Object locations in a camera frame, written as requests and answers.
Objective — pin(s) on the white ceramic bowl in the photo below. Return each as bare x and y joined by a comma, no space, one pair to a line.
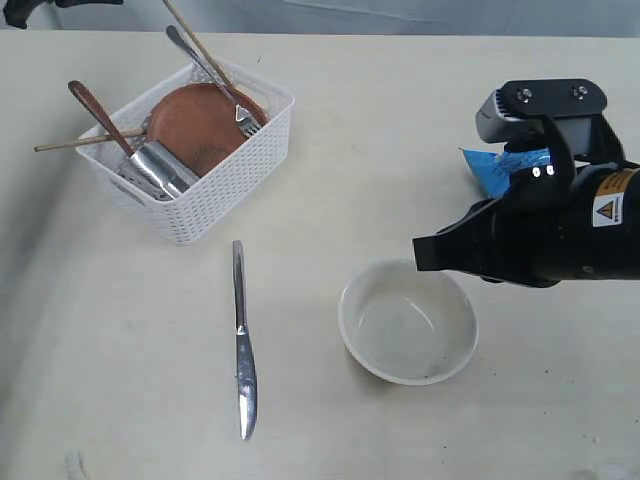
407,327

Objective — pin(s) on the silver table knife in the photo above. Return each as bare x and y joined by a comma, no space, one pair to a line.
246,376

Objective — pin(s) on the white perforated plastic basket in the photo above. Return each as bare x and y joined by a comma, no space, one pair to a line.
186,219

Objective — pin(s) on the brown round plate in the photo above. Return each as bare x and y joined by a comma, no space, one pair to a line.
196,123

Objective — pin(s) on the wooden chopstick back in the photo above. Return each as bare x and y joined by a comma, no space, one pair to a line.
192,39

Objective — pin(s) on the wooden handled metal scoop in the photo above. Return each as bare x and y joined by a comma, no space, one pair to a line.
152,163

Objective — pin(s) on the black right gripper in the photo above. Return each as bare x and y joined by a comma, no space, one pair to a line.
535,235

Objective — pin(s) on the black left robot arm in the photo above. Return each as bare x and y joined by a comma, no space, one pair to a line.
18,12

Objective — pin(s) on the silver fork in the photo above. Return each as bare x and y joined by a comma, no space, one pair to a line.
244,119

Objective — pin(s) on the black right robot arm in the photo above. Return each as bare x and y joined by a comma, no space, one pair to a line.
614,238

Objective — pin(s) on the blue snack bag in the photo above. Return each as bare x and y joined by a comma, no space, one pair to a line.
493,170

